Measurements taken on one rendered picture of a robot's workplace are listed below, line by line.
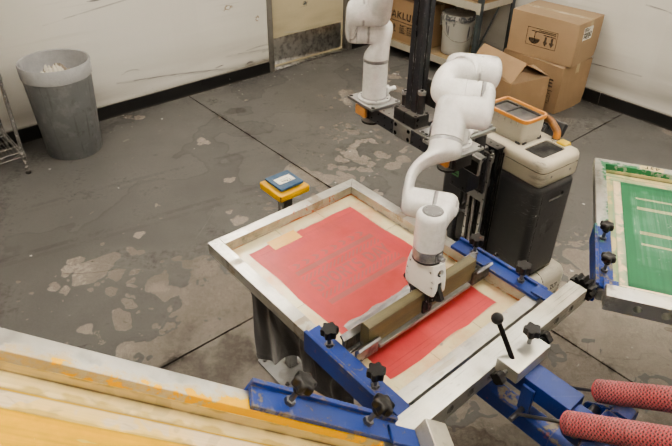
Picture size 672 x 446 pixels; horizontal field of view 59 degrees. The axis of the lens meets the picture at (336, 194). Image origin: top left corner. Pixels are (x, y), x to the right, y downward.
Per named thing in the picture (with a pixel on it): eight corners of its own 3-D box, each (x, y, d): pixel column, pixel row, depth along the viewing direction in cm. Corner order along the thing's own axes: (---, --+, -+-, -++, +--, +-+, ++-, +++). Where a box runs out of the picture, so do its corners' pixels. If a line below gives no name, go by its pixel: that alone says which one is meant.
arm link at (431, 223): (423, 183, 150) (462, 188, 148) (419, 217, 156) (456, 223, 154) (414, 215, 138) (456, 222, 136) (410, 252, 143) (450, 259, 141)
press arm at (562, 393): (498, 375, 138) (502, 360, 136) (513, 362, 142) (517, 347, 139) (564, 425, 128) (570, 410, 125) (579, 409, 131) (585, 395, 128)
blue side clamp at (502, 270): (448, 260, 181) (450, 242, 177) (458, 254, 184) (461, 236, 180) (532, 315, 162) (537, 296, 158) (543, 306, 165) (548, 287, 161)
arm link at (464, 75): (434, 54, 158) (506, 61, 154) (444, 50, 193) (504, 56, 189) (426, 107, 162) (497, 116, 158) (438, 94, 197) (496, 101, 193)
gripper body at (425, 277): (453, 255, 145) (448, 290, 151) (422, 236, 152) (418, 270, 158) (432, 268, 141) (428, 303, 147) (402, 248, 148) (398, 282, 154)
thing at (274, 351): (255, 358, 201) (247, 261, 178) (264, 353, 203) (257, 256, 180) (345, 453, 172) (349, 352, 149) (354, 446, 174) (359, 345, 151)
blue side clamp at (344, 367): (303, 350, 151) (303, 331, 147) (319, 341, 153) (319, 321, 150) (387, 430, 132) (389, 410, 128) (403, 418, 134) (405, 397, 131)
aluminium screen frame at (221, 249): (208, 252, 181) (207, 242, 179) (351, 187, 213) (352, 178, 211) (392, 425, 131) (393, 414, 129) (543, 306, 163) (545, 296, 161)
